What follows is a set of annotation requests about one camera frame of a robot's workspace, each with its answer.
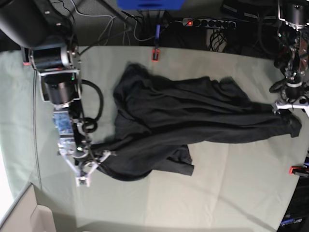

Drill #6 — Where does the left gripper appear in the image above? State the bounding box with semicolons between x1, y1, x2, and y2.
272;93;309;116

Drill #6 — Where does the white cable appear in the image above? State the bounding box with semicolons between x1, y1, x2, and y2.
70;0;157;46

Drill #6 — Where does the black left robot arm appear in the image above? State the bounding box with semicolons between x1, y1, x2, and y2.
269;0;309;115

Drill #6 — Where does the black cable bundle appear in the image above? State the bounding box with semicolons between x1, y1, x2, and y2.
207;30;229;53

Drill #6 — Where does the green table cloth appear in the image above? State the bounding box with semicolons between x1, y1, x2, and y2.
0;46;309;232

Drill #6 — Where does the red black side clamp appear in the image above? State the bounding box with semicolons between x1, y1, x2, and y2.
289;157;309;178

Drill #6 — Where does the white power strip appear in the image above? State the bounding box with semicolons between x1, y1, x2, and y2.
182;18;237;29

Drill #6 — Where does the red black table clamp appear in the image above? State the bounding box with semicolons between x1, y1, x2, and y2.
151;48;160;62

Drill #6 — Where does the red black left clamp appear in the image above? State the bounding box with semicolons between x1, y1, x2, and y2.
21;47;31;66

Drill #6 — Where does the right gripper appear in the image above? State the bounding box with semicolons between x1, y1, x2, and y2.
58;142;116;187

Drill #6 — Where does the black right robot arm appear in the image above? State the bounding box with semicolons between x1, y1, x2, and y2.
0;0;112;186

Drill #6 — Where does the cardboard box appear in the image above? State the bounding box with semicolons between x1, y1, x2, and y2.
0;183;56;232

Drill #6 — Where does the blue plastic bin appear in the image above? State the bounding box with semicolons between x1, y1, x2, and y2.
116;0;184;10

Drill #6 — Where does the black t-shirt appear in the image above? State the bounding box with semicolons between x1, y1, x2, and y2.
91;63;302;181

